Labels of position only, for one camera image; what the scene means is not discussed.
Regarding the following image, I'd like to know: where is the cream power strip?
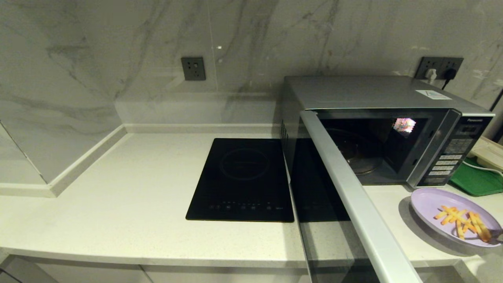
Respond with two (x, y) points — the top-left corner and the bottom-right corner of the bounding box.
(470, 136), (503, 172)

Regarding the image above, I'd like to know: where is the grey single wall socket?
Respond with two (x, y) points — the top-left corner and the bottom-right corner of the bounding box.
(181, 57), (206, 81)

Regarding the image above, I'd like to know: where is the purple plate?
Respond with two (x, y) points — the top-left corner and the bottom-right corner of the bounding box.
(411, 187), (503, 248)

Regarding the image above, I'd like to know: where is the white power cable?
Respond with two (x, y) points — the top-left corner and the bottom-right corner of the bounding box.
(463, 159), (503, 174)

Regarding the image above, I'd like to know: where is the dark glass microwave door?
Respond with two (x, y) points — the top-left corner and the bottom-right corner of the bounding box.
(289, 110), (424, 283)

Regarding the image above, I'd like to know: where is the beige corner cabinet panel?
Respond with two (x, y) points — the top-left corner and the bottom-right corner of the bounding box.
(0, 255), (59, 283)

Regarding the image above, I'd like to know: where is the silver microwave oven body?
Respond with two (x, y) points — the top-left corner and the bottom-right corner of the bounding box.
(280, 75), (496, 190)

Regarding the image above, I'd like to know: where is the green cutting board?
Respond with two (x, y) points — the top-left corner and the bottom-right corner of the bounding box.
(449, 156), (503, 197)

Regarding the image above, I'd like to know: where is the grey double wall socket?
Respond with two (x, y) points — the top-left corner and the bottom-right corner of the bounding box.
(416, 57), (464, 80)

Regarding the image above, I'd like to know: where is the black induction cooktop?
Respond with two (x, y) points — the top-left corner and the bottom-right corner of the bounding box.
(185, 138), (294, 223)

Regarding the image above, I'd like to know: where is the glass microwave turntable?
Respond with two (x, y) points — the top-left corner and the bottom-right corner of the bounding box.
(337, 136), (385, 176)

